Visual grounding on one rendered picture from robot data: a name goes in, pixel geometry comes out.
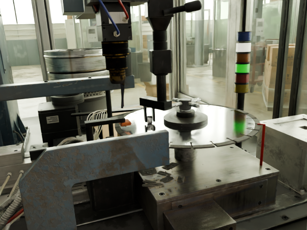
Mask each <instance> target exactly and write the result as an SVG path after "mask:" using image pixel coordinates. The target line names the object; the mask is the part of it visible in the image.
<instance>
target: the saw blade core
mask: <svg viewBox="0 0 307 230"><path fill-rule="evenodd" d="M191 108H192V109H194V110H195V111H197V112H201V113H204V114H206V115H207V116H208V122H207V123H205V124H203V125H200V126H194V127H176V126H171V125H168V124H166V123H164V115H165V114H167V113H170V112H175V111H176V110H177V109H179V106H177V107H173V108H172V109H170V110H166V111H162V110H157V109H155V122H153V123H151V124H148V123H145V121H144V113H143V110H138V111H136V112H133V113H131V114H129V115H127V116H125V119H129V120H130V121H131V125H128V126H120V128H121V129H123V131H124V133H126V134H128V135H133V134H138V133H145V132H151V131H159V130H165V129H166V130H167V131H169V145H170V143H171V145H190V146H191V143H192V146H193V145H205V144H214V143H220V142H225V141H230V140H232V141H233V140H234V139H237V138H240V137H243V136H246V135H247V134H248V133H250V132H251V131H252V130H253V129H254V127H251V126H255V122H254V120H253V119H252V118H251V117H250V116H248V115H246V114H244V113H242V112H240V111H237V110H233V109H229V108H225V107H220V106H213V105H200V107H199V108H195V107H191ZM148 115H152V108H147V116H148ZM249 125H250V126H249ZM211 142H212V143H211Z"/></svg>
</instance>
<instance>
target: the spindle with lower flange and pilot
mask: <svg viewBox="0 0 307 230"><path fill-rule="evenodd" d="M174 157H175V159H177V160H179V161H183V162H189V161H193V160H196V159H197V149H193V146H192V143H191V149H174Z"/></svg>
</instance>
